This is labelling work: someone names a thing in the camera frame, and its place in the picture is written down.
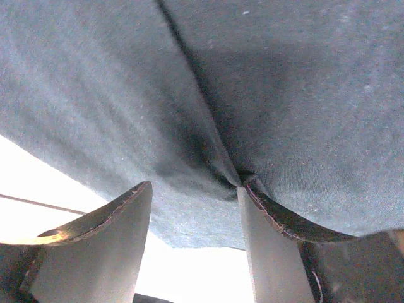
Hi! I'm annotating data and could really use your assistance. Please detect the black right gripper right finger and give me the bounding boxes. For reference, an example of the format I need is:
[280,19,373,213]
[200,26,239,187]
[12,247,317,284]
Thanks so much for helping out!
[237,175,403,302]

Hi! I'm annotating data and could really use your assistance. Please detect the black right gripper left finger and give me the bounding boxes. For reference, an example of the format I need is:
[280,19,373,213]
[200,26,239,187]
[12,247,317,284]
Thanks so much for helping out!
[1,181,153,302]

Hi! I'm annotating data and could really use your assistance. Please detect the black t-shirt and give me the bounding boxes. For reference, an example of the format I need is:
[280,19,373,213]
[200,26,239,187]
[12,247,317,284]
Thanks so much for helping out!
[1,1,403,247]

